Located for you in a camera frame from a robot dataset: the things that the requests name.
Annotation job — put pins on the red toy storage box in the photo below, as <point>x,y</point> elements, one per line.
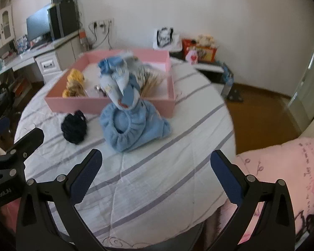
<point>205,54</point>

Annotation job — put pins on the pink floral bedding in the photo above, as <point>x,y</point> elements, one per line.
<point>292,162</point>

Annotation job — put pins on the yellow crochet item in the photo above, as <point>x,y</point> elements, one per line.
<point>74,85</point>

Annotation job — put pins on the cotton swab bag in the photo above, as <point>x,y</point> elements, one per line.
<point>152,78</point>

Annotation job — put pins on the white tote bag black handles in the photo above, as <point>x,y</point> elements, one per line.
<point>167,39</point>

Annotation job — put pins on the black computer tower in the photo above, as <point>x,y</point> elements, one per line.
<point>62,19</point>

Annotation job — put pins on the black white TV stand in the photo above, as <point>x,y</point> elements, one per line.
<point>211,70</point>

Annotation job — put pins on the blue carton by stand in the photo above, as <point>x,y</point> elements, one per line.
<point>228,80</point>

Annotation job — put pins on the navy knit scrunchie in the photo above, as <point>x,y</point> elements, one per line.
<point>74,127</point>

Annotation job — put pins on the light blue terry cap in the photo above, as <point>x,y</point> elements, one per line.
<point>126,130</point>

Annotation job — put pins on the white printed cloth blue bow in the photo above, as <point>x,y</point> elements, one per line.
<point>120,79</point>

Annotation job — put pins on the pink heart plush toy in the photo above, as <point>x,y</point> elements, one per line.
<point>192,57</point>

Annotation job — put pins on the black floor scale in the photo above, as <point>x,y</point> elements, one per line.
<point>234,96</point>

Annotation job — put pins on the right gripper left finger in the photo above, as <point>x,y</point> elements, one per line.
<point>36,228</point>

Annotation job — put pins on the white glass door cabinet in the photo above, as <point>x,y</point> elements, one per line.
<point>6,26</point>

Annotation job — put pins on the white striped quilt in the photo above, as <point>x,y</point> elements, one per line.
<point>156,197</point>

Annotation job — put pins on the blue white package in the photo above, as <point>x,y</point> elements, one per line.
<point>22,44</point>

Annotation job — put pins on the beige plush toy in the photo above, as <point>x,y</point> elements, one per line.
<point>205,41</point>

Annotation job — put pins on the white desk with drawers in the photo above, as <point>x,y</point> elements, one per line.
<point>51,58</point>

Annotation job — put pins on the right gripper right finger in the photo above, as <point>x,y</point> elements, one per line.
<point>275,229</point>

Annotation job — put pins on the black computer monitor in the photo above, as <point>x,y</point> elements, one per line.
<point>38,23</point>

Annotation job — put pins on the white wall socket strip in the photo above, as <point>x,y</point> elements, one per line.
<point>103,25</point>

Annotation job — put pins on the orange cap bottle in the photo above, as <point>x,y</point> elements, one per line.
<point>83,39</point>

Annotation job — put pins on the pink shallow box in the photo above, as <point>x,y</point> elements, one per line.
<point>163,98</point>

